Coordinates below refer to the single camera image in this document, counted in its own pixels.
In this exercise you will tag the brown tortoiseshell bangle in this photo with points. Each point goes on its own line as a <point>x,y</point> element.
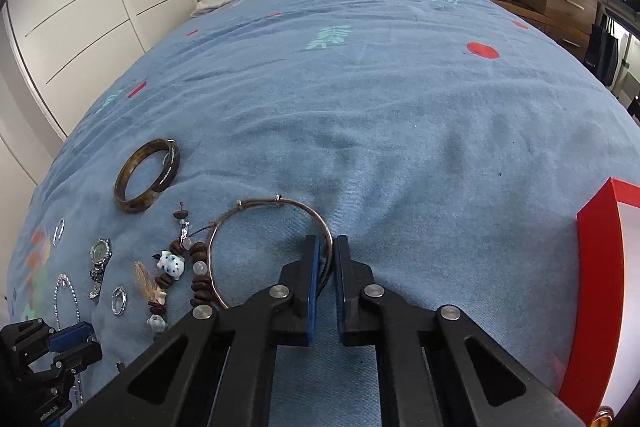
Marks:
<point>169,167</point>

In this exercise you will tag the silver wrist watch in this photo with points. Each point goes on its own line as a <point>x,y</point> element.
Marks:
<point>99,252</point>

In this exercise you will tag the red box white inside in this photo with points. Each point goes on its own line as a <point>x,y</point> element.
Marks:
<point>592,282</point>

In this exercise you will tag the low wooden cabinet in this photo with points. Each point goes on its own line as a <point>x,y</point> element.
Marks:
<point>565,32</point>

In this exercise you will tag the glass desk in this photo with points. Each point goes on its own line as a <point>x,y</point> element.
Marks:
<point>620,9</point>

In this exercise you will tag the thin silver bangle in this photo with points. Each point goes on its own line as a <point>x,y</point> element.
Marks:
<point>276,198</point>

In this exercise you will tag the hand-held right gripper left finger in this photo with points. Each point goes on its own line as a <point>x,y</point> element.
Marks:
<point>314,287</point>

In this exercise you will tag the black bag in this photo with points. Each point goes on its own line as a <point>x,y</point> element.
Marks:
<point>600,52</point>

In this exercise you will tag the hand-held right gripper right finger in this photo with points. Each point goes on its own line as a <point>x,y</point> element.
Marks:
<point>342,287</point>

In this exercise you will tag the blue bed with headboard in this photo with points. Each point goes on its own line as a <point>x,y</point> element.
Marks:
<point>375,132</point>

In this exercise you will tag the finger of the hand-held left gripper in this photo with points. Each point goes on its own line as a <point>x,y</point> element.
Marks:
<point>80,357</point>
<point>72,336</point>

